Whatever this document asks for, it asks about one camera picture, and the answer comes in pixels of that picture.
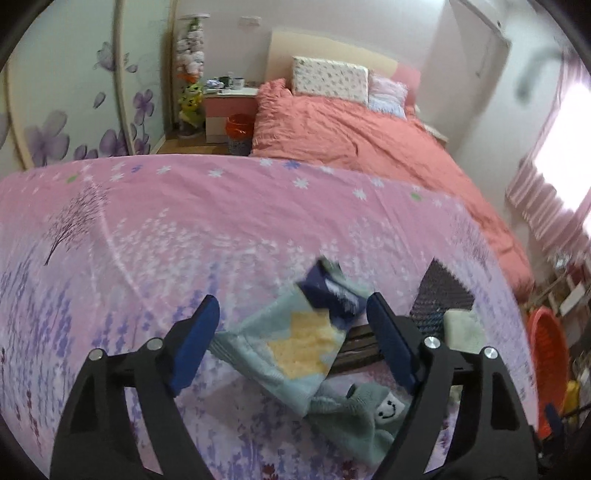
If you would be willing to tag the pink floral tablecloth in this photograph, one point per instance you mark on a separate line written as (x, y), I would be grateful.
(184, 230)

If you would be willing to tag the green smiley sock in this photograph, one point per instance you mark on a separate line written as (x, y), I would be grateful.
(355, 415)

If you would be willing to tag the pink curtain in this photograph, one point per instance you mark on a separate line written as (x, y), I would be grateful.
(545, 203)

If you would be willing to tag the pink white nightstand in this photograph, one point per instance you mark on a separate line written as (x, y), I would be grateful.
(221, 106)

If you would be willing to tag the white mug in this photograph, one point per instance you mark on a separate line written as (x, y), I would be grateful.
(238, 83)

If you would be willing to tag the light blue yellow patch sock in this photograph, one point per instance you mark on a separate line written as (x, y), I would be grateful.
(295, 346)

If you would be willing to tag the cream pink bed headboard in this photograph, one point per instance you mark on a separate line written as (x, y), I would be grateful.
(332, 48)

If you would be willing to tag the white floral pillow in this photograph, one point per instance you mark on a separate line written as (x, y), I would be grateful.
(330, 78)

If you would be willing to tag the cream cloth piece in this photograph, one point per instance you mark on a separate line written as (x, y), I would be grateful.
(464, 330)

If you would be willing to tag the pink striped pillow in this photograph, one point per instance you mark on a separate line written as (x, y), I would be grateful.
(388, 94)

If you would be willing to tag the white wall socket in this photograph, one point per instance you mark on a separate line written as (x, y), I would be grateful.
(250, 19)

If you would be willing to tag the brown striped sock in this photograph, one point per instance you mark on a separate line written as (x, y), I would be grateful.
(360, 346)

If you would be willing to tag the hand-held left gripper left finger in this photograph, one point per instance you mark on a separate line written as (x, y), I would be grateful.
(196, 346)

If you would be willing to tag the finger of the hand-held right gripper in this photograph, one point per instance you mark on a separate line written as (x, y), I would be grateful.
(553, 415)

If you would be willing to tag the plush toy column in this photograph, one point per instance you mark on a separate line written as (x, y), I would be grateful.
(193, 69)

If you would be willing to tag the small orange waste bin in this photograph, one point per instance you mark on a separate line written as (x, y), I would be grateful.
(240, 134)

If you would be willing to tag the black mesh pad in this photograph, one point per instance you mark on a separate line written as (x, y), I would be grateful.
(438, 295)

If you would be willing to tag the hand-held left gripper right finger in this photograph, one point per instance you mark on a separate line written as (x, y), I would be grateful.
(390, 341)

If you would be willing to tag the flower print sliding wardrobe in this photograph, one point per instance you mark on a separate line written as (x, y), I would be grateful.
(69, 92)

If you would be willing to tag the orange plastic laundry basket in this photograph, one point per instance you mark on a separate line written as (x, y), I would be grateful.
(549, 360)

